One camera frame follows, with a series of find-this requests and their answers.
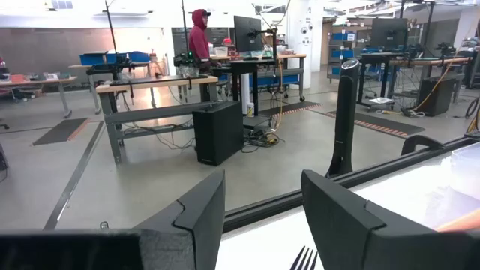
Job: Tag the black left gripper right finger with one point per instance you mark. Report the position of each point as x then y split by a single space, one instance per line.
337 232

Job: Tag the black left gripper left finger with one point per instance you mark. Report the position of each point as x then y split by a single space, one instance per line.
202 225

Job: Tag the black fork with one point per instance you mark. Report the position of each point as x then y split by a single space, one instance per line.
302 259

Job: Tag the black computer tower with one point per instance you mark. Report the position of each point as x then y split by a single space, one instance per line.
435 95
217 131

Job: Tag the black floor mat orange edge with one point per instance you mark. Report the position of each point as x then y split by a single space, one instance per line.
288 108
378 123
62 131

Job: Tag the white flat panel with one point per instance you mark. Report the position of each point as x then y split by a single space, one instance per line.
380 100

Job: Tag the clear plastic bin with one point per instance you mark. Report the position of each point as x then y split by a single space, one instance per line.
467 165

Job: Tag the wood top gray workbench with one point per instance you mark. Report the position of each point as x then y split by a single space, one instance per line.
150 83

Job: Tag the black standing desk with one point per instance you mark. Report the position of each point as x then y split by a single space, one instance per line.
243 66

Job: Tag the black robot with green light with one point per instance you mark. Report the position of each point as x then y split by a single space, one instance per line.
184 62

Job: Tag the shelf with blue bins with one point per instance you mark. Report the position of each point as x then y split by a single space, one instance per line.
343 54

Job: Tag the black desk with monitor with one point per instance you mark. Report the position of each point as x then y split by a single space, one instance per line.
378 57

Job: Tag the blue storage bin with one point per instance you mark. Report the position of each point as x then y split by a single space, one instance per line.
138 56
116 57
92 59

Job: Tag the wooden table on casters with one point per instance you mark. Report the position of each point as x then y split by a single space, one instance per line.
292 56

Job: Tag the person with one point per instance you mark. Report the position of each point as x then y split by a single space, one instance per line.
198 41

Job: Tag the long wood top table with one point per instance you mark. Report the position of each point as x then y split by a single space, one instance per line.
427 61

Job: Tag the black computer monitor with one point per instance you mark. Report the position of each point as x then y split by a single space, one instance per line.
247 33
388 33

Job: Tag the thin black pole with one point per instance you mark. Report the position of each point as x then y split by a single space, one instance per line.
110 26
184 24

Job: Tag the light wooden table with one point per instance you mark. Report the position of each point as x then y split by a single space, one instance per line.
77 66

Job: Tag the wood top folding table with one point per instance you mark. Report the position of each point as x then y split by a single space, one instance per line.
37 80

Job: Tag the black frame bracket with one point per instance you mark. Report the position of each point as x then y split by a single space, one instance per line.
416 138

